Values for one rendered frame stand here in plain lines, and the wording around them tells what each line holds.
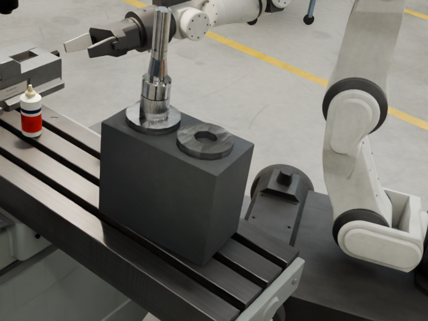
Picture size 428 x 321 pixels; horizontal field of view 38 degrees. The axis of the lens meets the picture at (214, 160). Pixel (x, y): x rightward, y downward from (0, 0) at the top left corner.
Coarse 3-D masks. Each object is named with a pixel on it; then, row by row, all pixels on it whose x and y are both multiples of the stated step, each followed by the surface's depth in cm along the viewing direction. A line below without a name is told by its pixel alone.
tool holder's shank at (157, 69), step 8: (160, 8) 89; (168, 8) 90; (160, 16) 89; (168, 16) 89; (160, 24) 89; (168, 24) 90; (160, 32) 90; (168, 32) 91; (152, 40) 92; (160, 40) 91; (168, 40) 92; (152, 48) 92; (160, 48) 91; (152, 56) 93; (160, 56) 92; (152, 64) 93; (160, 64) 93; (152, 72) 93; (160, 72) 93; (160, 80) 95
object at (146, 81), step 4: (144, 76) 95; (148, 76) 95; (168, 76) 96; (144, 80) 94; (148, 80) 94; (152, 80) 95; (164, 80) 95; (168, 80) 95; (144, 84) 94; (148, 84) 94; (152, 84) 94; (156, 84) 94; (160, 84) 94; (164, 84) 94; (168, 84) 95; (148, 88) 94; (152, 88) 94; (156, 88) 94; (160, 88) 94; (164, 88) 94; (168, 88) 95
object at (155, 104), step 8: (144, 88) 95; (144, 96) 95; (152, 96) 95; (160, 96) 95; (168, 96) 96; (144, 104) 96; (152, 104) 96; (160, 104) 96; (168, 104) 97; (144, 112) 97; (152, 112) 96; (160, 112) 97; (168, 112) 98; (152, 120) 97; (160, 120) 98
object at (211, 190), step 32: (128, 128) 97; (160, 128) 96; (192, 128) 97; (128, 160) 98; (160, 160) 94; (192, 160) 92; (224, 160) 93; (128, 192) 102; (160, 192) 97; (192, 192) 94; (224, 192) 95; (128, 224) 105; (160, 224) 101; (192, 224) 97; (224, 224) 101; (192, 256) 100
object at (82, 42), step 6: (78, 36) 127; (84, 36) 128; (90, 36) 129; (66, 42) 126; (72, 42) 126; (78, 42) 127; (84, 42) 128; (90, 42) 129; (66, 48) 126; (72, 48) 127; (78, 48) 128; (84, 48) 128
